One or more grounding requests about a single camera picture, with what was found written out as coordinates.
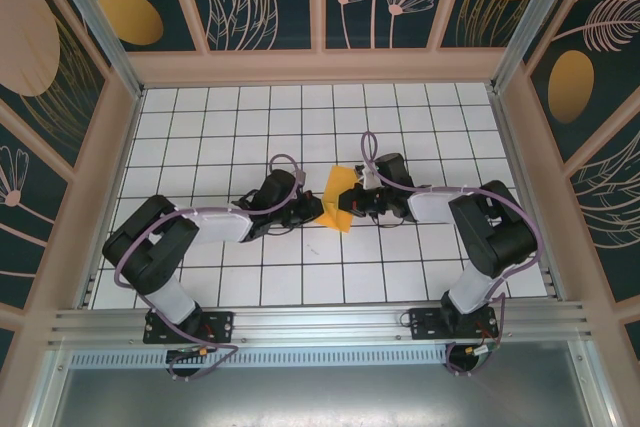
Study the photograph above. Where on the yellow cloth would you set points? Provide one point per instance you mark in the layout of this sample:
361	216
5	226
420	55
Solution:
337	184

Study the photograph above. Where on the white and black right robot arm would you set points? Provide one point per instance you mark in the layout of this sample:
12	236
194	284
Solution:
435	204

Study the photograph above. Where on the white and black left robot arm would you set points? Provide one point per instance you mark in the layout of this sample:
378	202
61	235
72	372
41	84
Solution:
220	227

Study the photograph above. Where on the grey metal sheet panel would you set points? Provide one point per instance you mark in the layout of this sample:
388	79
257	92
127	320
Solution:
325	397

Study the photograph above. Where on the aluminium mounting rail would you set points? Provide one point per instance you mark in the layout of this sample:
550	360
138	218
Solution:
325	322

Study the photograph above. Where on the aluminium table side rail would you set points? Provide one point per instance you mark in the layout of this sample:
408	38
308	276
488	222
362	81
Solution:
512	147

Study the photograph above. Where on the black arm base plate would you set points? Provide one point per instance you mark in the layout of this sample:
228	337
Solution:
425	327
220	327

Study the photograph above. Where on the aluminium corner post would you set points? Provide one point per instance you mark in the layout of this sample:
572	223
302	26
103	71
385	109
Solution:
95	12
535	12

